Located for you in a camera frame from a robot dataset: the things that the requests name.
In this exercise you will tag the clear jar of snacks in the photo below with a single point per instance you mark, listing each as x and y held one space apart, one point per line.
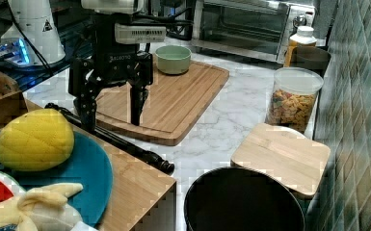
293 97

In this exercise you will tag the brown cardboard box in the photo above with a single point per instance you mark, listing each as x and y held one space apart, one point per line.
0 102

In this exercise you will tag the silver toaster oven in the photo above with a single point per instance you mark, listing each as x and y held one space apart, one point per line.
258 29

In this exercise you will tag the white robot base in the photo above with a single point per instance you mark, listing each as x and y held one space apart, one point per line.
33 39

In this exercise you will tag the black tripod pole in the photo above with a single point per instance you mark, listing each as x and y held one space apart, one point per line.
149 157

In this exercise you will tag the dark brown container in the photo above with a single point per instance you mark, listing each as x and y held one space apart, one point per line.
311 58

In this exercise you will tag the teal plate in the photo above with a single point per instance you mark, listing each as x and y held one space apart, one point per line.
88 165

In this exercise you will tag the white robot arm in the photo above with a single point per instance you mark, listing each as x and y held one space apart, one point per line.
126 9

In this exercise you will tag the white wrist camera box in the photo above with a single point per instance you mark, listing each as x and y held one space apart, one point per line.
139 34

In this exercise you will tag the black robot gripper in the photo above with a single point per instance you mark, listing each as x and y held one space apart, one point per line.
112 64

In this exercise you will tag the light green ceramic bowl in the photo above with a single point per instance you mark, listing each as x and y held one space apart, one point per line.
173 59

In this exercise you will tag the bamboo cutting board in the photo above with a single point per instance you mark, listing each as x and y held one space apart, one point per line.
173 106

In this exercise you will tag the wooden lid box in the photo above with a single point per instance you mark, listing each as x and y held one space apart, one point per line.
286 155

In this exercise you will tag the cream plush toy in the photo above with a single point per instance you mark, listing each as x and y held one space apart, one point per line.
41 209

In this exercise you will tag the white lidded orange bottle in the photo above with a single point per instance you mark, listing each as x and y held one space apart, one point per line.
303 37

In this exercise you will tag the yellow toy pineapple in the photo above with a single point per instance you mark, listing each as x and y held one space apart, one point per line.
36 141

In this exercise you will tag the black round pot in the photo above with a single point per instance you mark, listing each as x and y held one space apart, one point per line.
240 199

